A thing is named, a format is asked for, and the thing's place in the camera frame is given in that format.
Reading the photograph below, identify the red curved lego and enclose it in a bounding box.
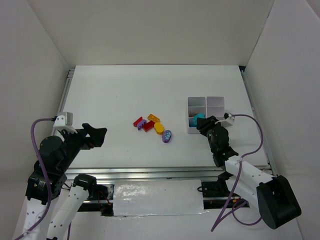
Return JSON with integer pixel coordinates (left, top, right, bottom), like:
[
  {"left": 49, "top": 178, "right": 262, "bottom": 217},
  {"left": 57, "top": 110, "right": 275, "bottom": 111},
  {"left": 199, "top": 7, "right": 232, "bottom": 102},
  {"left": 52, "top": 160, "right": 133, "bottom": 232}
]
[{"left": 133, "top": 116, "right": 143, "bottom": 127}]

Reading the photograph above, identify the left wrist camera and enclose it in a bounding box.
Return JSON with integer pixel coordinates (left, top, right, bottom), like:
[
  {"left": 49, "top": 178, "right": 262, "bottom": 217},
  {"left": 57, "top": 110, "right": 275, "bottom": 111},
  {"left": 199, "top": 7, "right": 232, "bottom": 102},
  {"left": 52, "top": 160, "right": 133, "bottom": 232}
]
[{"left": 53, "top": 112, "right": 77, "bottom": 134}]

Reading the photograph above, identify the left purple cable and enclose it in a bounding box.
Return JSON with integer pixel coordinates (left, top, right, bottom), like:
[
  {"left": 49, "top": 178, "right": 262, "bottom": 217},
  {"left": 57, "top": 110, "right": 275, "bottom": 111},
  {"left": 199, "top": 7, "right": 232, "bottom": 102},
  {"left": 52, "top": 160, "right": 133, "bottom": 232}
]
[{"left": 12, "top": 117, "right": 72, "bottom": 240}]

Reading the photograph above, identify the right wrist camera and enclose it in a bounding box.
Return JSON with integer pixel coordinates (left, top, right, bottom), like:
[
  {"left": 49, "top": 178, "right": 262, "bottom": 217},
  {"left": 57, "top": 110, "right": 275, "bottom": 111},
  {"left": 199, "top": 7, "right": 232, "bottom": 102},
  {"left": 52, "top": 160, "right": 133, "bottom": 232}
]
[{"left": 215, "top": 112, "right": 235, "bottom": 128}]

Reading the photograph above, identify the red rectangular lego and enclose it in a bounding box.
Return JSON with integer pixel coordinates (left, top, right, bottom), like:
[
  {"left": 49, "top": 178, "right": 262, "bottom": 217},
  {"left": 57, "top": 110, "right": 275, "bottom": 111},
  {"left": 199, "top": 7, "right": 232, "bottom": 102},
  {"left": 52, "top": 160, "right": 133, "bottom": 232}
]
[{"left": 142, "top": 121, "right": 155, "bottom": 132}]

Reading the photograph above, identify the right aluminium rail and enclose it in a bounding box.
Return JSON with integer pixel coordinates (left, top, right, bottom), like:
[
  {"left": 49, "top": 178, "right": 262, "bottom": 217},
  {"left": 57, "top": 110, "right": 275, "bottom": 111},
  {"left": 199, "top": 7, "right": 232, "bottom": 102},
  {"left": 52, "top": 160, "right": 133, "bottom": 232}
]
[{"left": 239, "top": 65, "right": 279, "bottom": 176}]

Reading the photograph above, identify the teal rounded lego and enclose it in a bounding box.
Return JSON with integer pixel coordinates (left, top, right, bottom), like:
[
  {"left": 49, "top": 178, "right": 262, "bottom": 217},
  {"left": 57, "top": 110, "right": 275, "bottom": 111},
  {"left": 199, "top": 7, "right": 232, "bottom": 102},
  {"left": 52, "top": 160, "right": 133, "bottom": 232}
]
[{"left": 193, "top": 113, "right": 205, "bottom": 127}]

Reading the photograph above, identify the purple curved lego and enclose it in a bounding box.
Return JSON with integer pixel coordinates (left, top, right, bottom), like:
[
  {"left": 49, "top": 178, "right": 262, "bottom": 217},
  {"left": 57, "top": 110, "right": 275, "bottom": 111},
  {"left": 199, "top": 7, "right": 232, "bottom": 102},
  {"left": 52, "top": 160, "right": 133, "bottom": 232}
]
[{"left": 136, "top": 119, "right": 147, "bottom": 130}]

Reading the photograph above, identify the white divided container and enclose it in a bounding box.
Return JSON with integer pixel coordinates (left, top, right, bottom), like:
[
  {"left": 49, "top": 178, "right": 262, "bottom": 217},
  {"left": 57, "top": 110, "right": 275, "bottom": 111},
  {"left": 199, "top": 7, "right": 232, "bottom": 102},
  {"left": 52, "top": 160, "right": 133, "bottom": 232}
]
[{"left": 185, "top": 96, "right": 225, "bottom": 134}]

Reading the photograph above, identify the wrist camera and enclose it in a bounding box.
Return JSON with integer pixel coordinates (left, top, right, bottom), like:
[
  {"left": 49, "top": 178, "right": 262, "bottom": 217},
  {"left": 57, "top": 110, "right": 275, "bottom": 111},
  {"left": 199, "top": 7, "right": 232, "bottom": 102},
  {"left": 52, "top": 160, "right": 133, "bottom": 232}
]
[
  {"left": 53, "top": 112, "right": 77, "bottom": 134},
  {"left": 215, "top": 112, "right": 235, "bottom": 128}
]

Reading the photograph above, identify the yellow oval lego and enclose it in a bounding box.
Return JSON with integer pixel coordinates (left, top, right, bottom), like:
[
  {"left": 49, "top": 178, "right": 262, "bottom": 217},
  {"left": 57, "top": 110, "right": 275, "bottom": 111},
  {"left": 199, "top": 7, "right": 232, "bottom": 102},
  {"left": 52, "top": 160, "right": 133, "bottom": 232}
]
[{"left": 154, "top": 122, "right": 165, "bottom": 135}]

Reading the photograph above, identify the white foil sheet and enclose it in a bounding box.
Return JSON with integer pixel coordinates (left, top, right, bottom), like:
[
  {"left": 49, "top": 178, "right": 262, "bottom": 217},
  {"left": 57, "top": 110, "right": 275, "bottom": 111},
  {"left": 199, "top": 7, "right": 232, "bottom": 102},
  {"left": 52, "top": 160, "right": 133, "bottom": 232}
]
[{"left": 113, "top": 179, "right": 205, "bottom": 217}]

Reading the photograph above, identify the purple oval flower lego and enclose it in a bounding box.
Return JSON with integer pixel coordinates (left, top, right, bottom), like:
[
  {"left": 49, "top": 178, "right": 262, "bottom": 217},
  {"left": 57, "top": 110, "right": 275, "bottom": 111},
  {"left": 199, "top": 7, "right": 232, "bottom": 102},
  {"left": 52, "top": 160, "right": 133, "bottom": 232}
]
[{"left": 161, "top": 130, "right": 172, "bottom": 144}]

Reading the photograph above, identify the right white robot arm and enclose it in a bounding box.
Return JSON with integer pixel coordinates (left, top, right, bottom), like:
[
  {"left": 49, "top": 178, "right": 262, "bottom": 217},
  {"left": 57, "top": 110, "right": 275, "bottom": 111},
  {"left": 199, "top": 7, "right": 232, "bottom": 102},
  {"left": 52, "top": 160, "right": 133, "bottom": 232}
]
[{"left": 194, "top": 116, "right": 302, "bottom": 230}]

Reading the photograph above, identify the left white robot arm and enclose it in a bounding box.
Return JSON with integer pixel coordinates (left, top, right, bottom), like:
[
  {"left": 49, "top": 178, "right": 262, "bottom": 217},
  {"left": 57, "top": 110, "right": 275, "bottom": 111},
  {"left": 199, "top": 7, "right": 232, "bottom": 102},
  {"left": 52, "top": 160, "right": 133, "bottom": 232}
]
[{"left": 19, "top": 118, "right": 107, "bottom": 240}]

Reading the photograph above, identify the aluminium front rail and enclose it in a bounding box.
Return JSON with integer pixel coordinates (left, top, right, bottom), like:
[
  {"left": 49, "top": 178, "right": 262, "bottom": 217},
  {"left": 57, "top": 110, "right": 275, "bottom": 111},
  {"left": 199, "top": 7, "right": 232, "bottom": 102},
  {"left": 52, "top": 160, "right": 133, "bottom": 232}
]
[{"left": 65, "top": 166, "right": 223, "bottom": 182}]

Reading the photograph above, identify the teal stepped lego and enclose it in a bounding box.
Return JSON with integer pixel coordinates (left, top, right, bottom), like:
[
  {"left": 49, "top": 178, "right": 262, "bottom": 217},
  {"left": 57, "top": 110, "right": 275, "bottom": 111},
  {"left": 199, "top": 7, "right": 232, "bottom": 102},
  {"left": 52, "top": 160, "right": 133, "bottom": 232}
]
[{"left": 188, "top": 117, "right": 196, "bottom": 128}]

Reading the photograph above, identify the purple cable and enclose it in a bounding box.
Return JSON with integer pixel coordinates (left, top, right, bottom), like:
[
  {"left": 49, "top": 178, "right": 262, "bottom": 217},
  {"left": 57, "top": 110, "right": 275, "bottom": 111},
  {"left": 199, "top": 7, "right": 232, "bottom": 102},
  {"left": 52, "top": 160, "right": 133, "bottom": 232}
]
[
  {"left": 12, "top": 117, "right": 72, "bottom": 240},
  {"left": 211, "top": 113, "right": 265, "bottom": 232}
]

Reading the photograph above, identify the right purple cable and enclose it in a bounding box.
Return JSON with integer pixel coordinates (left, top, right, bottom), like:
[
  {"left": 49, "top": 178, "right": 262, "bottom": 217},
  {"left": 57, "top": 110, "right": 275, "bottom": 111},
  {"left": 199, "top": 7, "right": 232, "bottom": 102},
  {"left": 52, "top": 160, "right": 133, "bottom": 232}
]
[{"left": 211, "top": 113, "right": 265, "bottom": 232}]

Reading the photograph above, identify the left aluminium rail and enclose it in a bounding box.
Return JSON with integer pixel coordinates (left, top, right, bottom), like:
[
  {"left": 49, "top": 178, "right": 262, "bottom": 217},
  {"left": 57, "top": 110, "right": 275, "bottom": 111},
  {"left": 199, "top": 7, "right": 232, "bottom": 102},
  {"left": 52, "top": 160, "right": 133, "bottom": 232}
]
[{"left": 59, "top": 68, "right": 75, "bottom": 110}]

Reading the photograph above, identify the orange flat lego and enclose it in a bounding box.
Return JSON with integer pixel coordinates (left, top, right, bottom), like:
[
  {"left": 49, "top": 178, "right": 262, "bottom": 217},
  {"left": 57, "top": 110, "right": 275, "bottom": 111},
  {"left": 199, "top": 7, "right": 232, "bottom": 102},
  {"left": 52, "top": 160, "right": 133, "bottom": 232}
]
[{"left": 147, "top": 114, "right": 160, "bottom": 123}]

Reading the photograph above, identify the aluminium rail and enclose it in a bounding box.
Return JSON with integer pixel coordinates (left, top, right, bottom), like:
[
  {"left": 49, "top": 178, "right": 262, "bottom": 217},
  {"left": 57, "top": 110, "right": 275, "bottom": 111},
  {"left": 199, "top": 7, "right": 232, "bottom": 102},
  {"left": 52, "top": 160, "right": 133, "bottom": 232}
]
[
  {"left": 65, "top": 166, "right": 223, "bottom": 182},
  {"left": 59, "top": 68, "right": 75, "bottom": 110},
  {"left": 239, "top": 65, "right": 279, "bottom": 176}
]

